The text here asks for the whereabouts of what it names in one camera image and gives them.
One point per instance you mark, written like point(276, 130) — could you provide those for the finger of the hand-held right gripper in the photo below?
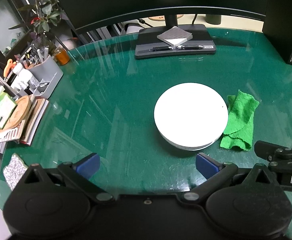
point(268, 150)

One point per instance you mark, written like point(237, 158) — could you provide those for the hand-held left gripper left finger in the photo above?
point(88, 165)

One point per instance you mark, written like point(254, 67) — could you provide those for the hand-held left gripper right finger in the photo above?
point(205, 165)

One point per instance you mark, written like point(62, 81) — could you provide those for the green cloth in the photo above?
point(238, 120)

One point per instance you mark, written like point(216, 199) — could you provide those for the white round plate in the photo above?
point(190, 115)

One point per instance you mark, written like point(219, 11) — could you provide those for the stack of books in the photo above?
point(33, 122)

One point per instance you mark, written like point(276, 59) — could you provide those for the round wooden board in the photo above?
point(21, 110)

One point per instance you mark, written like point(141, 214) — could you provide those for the grey desk organiser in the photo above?
point(46, 77)

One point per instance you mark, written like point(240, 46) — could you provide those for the green tissue pack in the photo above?
point(3, 107)

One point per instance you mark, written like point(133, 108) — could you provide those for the white bottle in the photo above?
point(22, 76)

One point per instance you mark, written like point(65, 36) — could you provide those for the orange jar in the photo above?
point(62, 57)

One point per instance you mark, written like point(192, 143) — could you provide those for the black speaker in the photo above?
point(280, 17)

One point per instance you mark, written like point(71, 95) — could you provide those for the black pen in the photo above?
point(190, 47)

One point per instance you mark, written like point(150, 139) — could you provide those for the black monitor stand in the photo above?
point(146, 47)

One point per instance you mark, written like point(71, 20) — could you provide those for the grey notepad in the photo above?
point(173, 35)

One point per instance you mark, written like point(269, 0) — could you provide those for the olive green cylinder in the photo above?
point(213, 18)

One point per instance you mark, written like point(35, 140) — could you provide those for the potted plant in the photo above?
point(44, 17)

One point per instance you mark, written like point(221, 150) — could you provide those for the wooden coaster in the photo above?
point(158, 17)

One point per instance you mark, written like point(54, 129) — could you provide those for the black glass cabinet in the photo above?
point(3, 12)

